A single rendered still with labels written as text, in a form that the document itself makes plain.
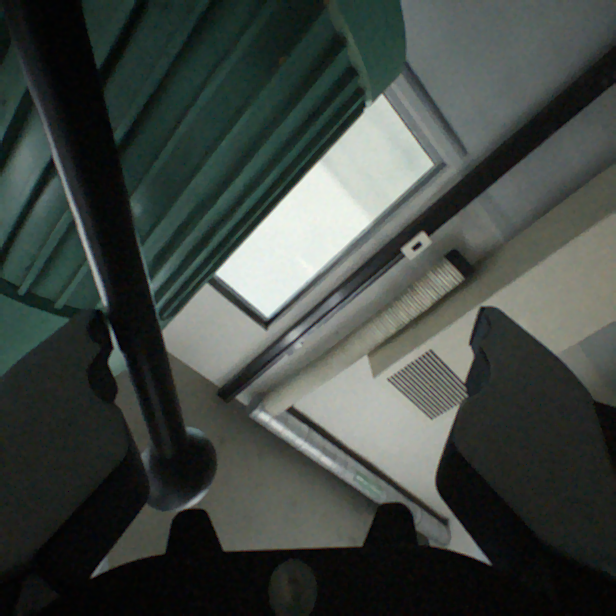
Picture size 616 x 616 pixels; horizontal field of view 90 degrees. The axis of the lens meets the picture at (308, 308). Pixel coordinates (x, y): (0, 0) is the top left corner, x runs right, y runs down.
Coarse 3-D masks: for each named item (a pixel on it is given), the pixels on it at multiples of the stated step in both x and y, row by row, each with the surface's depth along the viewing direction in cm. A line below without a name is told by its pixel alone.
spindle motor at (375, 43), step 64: (128, 0) 10; (192, 0) 11; (256, 0) 11; (320, 0) 11; (384, 0) 12; (0, 64) 12; (128, 64) 11; (192, 64) 12; (256, 64) 12; (320, 64) 13; (384, 64) 14; (0, 128) 12; (128, 128) 12; (192, 128) 13; (256, 128) 14; (320, 128) 16; (0, 192) 13; (64, 192) 13; (128, 192) 14; (192, 192) 15; (256, 192) 16; (0, 256) 15; (64, 256) 15; (192, 256) 18; (0, 320) 16; (64, 320) 17
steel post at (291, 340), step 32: (608, 64) 117; (576, 96) 122; (544, 128) 127; (512, 160) 133; (448, 192) 143; (480, 192) 139; (416, 224) 146; (384, 256) 154; (352, 288) 162; (320, 320) 170; (288, 352) 182; (224, 384) 202
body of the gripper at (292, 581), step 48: (192, 528) 4; (384, 528) 5; (96, 576) 4; (144, 576) 4; (192, 576) 4; (240, 576) 4; (288, 576) 4; (336, 576) 4; (384, 576) 4; (432, 576) 4; (480, 576) 4
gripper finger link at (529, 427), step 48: (480, 336) 10; (528, 336) 9; (480, 384) 8; (528, 384) 7; (576, 384) 7; (480, 432) 6; (528, 432) 6; (576, 432) 6; (480, 480) 5; (528, 480) 5; (576, 480) 5; (480, 528) 6; (528, 528) 5; (576, 528) 5
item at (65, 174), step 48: (0, 0) 6; (48, 0) 6; (48, 48) 6; (48, 96) 6; (96, 96) 7; (48, 144) 7; (96, 144) 7; (96, 192) 8; (96, 240) 8; (144, 288) 9; (144, 336) 10; (144, 384) 11; (192, 432) 14; (192, 480) 13
